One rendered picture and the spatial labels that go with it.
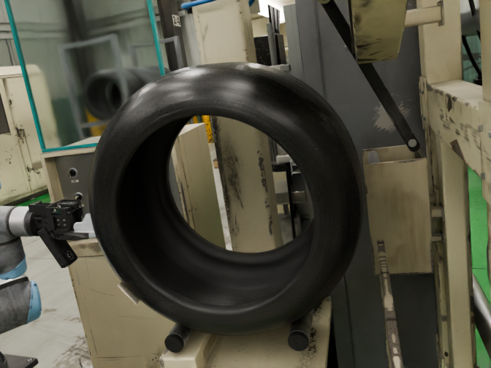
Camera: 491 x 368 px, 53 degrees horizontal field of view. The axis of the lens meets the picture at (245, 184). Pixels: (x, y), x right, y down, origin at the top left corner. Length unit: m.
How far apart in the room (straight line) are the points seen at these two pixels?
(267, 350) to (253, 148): 0.52
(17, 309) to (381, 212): 1.06
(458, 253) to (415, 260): 0.11
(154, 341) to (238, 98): 1.38
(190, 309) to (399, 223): 0.56
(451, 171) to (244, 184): 0.53
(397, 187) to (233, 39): 0.56
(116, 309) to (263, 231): 0.91
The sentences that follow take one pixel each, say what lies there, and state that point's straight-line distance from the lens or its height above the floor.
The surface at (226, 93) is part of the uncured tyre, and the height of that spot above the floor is 1.43.
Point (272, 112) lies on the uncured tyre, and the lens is 0.93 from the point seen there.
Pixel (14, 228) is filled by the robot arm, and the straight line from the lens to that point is 1.34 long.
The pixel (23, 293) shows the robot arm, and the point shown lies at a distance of 1.63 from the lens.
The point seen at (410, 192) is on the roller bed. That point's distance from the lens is 1.27.
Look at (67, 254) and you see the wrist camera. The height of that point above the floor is 1.09.
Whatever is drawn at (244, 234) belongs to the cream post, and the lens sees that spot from 1.41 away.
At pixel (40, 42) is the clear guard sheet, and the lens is 2.00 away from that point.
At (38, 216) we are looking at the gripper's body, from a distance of 1.32.
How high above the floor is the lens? 1.47
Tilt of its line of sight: 13 degrees down
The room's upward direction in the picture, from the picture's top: 9 degrees counter-clockwise
